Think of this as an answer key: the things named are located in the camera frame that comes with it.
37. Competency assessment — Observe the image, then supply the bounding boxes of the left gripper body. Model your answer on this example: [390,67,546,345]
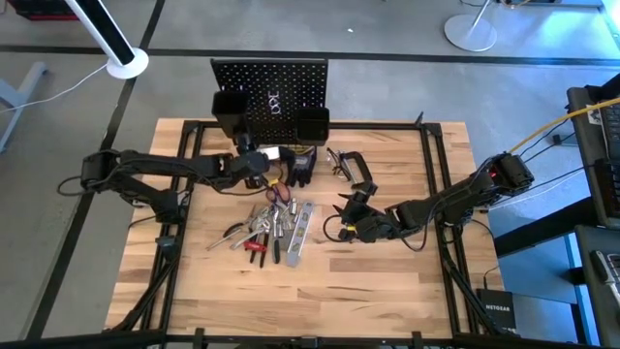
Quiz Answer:
[231,131,270,190]

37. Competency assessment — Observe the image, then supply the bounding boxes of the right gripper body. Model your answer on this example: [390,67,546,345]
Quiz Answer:
[337,181,393,243]

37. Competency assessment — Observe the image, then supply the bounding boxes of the red and blue scissors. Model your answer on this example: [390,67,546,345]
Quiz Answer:
[264,181,293,214]

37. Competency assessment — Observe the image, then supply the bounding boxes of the grey torpedo level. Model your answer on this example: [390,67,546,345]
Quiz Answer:
[284,201,317,267]

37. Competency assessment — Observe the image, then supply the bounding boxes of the silver combination wrench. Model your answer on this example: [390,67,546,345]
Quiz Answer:
[251,206,272,237]

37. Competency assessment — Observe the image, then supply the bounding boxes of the pliers with curved black handles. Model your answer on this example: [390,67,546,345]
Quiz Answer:
[223,206,257,239]

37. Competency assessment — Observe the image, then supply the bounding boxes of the black-handled screwdriver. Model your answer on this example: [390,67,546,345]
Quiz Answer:
[271,212,282,266]

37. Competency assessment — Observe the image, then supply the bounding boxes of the black C-clamp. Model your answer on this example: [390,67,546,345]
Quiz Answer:
[338,150,375,188]

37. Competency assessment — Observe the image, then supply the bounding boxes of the clear safety glasses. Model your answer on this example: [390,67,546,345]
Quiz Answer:
[325,146,351,181]

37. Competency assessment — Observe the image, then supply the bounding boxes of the black work gloves pair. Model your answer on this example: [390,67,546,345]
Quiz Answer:
[279,144,319,189]

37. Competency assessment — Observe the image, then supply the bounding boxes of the tall black pegboard bin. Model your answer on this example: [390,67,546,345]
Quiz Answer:
[211,90,249,142]

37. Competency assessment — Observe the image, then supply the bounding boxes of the short black pegboard bin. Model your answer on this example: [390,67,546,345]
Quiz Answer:
[293,107,331,146]

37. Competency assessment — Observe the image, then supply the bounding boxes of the black metal pegboard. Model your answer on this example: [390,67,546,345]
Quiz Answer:
[209,58,329,146]

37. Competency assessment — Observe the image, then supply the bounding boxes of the white lamp stand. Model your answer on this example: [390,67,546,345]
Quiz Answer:
[65,0,150,80]

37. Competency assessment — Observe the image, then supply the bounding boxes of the grey round stand base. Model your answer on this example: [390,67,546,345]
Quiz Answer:
[444,0,499,53]

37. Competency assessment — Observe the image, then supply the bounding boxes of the black desk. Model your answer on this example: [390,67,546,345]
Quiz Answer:
[566,72,620,229]

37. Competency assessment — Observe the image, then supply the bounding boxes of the grey table leg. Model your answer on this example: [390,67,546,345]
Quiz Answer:
[0,61,48,154]

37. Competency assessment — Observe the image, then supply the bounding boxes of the grey handset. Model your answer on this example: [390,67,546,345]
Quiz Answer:
[588,249,620,297]

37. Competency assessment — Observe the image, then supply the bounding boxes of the grey desk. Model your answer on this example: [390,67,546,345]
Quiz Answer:
[573,225,620,349]

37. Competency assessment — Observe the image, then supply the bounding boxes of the dark red crate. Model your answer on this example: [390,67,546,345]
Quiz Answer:
[7,0,81,22]

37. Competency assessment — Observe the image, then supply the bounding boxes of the black aluminium table frame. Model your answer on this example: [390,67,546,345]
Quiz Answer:
[104,118,514,349]

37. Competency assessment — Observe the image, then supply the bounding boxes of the black Netgear network switch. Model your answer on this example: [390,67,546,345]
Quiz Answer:
[476,288,517,333]

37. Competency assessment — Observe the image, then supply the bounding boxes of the black cable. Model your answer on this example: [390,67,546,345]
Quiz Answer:
[522,118,571,164]

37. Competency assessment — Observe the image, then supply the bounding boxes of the white floor cable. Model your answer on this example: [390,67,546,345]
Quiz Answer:
[0,62,110,115]

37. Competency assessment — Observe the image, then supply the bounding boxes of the yellow cable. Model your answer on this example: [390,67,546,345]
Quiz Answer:
[508,96,620,155]

